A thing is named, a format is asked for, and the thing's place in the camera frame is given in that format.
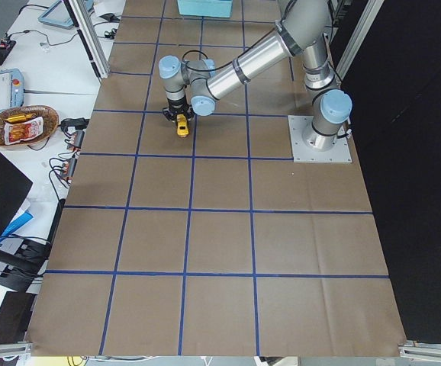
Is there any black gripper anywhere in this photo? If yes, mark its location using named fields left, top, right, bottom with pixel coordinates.
left=162, top=99, right=195, bottom=121

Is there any yellow beetle toy car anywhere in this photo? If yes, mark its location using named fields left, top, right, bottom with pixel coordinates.
left=175, top=114, right=189, bottom=138

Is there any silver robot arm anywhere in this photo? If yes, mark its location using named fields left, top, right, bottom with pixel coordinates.
left=159, top=0, right=352, bottom=152

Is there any light blue plastic bin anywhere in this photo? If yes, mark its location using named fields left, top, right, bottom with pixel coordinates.
left=177, top=0, right=233, bottom=18

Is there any brown paper table mat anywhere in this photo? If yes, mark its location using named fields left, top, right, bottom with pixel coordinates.
left=27, top=1, right=405, bottom=357

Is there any red snack packet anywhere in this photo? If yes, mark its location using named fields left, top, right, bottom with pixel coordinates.
left=4, top=117, right=43, bottom=145

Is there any wicker snack basket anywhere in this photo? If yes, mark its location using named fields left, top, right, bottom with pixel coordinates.
left=0, top=105, right=59, bottom=146

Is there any aluminium frame post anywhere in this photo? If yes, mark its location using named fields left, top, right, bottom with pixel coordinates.
left=63, top=0, right=110, bottom=81

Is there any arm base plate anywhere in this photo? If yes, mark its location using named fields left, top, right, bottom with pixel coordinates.
left=288, top=115, right=352, bottom=164

